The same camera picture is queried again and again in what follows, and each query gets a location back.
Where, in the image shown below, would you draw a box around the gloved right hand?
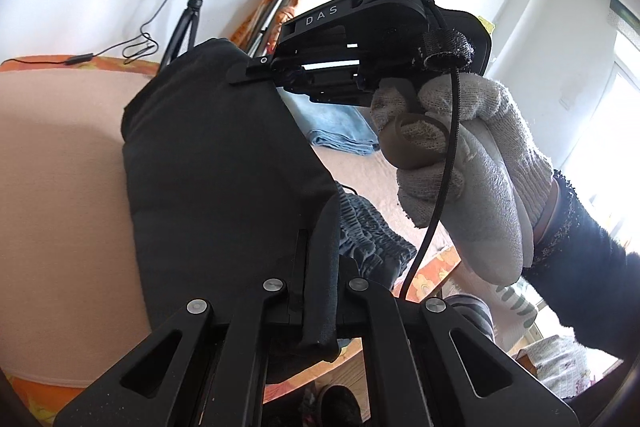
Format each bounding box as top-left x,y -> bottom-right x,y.
370,72 -> 553,285

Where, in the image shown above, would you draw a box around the folded black stand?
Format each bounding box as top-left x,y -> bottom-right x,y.
246,0 -> 291,57

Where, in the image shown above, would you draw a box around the green white patterned pillow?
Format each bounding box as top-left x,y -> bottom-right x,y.
445,263 -> 538,351

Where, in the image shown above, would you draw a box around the dark grey pants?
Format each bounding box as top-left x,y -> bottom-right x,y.
122,39 -> 416,384

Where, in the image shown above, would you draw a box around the black power cable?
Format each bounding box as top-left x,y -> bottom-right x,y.
8,0 -> 191,68

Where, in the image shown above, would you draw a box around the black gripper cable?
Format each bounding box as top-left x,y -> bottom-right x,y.
398,1 -> 476,303

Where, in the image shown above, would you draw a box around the orange floral bed sheet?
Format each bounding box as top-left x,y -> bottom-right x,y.
0,54 -> 461,427

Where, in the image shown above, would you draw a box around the dark sleeved right forearm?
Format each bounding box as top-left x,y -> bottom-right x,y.
523,171 -> 639,361

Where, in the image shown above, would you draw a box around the black tripod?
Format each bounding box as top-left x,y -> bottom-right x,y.
157,0 -> 203,72

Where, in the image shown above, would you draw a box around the folded blue jeans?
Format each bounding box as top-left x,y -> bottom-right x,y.
278,89 -> 380,156

